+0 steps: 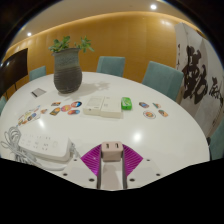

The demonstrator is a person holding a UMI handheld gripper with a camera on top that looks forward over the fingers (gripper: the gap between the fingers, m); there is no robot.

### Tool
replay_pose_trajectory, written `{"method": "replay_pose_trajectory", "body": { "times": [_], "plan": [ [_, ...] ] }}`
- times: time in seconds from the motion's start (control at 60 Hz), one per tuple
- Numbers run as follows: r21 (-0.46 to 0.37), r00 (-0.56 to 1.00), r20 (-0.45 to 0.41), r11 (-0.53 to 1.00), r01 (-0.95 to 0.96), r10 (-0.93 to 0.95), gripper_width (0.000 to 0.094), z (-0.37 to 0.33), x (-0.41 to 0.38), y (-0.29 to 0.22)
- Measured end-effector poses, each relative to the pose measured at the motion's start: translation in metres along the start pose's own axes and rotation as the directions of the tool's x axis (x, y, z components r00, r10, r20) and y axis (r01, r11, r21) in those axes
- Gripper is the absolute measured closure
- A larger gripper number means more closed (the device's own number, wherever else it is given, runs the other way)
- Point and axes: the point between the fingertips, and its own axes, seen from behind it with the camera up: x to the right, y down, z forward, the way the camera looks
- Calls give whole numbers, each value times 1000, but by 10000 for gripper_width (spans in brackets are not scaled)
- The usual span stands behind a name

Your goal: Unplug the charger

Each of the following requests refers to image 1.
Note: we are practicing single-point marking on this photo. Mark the round white-rimmed sticker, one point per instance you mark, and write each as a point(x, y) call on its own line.
point(149, 114)

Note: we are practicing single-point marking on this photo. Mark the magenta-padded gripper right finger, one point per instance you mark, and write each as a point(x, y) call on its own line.
point(133, 160)

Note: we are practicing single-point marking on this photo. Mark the teal chairs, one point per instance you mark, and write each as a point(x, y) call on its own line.
point(163, 78)

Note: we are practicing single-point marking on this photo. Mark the white calligraphy folding screen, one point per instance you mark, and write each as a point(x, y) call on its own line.
point(193, 73)

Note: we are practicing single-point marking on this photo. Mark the white flat box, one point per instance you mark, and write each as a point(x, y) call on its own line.
point(93, 106)
point(112, 107)

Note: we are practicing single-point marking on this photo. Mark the dark rectangular sticker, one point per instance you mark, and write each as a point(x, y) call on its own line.
point(56, 103)

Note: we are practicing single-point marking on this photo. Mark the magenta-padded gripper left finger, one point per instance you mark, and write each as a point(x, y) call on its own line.
point(90, 160)

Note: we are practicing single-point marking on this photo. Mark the round pink sticker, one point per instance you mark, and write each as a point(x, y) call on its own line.
point(65, 108)

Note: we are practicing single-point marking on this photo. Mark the small green case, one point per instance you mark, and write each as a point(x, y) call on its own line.
point(126, 103)

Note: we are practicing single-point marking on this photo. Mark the round red and blue sticker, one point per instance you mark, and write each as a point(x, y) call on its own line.
point(76, 104)

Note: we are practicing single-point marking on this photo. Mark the black television on stand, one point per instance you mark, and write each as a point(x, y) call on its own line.
point(13, 71)

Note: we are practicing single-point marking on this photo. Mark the small colourful sticker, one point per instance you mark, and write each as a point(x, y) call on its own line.
point(163, 113)
point(156, 105)
point(144, 105)

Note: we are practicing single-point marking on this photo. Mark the small orange sticker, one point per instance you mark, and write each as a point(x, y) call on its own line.
point(43, 111)

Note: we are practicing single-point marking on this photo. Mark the small white charger block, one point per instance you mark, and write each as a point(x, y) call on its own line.
point(112, 150)

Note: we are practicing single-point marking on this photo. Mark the potted plant in grey vase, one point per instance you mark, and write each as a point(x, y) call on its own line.
point(67, 75)

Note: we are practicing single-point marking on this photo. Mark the dark sticker with orange sunset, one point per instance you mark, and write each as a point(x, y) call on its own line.
point(55, 111)

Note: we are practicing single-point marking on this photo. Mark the round ceiling lights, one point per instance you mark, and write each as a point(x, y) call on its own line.
point(153, 6)

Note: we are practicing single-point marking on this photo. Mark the oval orange and blue sticker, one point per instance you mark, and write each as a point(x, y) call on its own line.
point(73, 112)

